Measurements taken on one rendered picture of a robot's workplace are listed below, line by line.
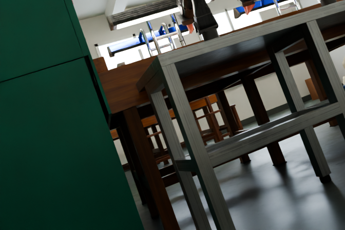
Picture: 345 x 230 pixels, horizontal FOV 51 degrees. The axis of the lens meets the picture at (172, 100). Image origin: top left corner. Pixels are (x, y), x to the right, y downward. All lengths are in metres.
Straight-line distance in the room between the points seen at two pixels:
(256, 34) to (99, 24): 6.15
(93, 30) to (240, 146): 6.25
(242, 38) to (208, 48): 0.13
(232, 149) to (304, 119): 0.29
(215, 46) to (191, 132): 0.30
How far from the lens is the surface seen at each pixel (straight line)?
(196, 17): 1.47
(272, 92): 8.05
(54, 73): 1.55
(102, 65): 1.70
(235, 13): 2.77
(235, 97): 7.62
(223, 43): 1.25
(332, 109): 1.41
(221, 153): 1.17
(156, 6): 2.01
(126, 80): 1.57
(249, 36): 1.30
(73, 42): 1.57
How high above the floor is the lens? 0.43
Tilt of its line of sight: 4 degrees up
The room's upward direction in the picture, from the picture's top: 20 degrees counter-clockwise
